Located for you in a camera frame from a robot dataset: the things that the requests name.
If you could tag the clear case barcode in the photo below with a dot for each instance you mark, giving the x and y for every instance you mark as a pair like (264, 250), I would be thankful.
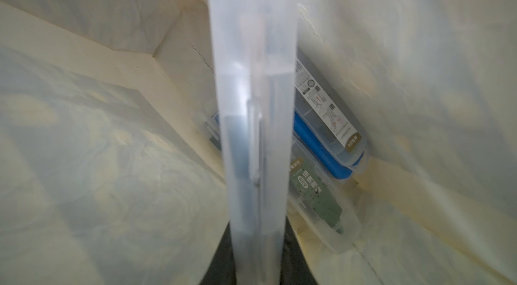
(326, 114)
(254, 45)

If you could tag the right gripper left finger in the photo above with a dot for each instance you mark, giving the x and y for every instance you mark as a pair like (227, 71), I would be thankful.
(220, 260)

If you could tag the blue opaque case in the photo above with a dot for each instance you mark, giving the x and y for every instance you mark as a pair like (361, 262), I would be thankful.
(338, 171)

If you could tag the cream canvas starry-night tote bag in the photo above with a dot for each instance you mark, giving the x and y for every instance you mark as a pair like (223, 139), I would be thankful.
(109, 177)

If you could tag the clear case blue compass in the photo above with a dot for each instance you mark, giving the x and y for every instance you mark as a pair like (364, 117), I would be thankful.
(211, 125)

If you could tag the clear case green compass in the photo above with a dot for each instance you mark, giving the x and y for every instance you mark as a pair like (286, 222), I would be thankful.
(317, 198)

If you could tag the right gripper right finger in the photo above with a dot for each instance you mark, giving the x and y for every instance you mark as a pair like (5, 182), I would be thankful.
(294, 268)

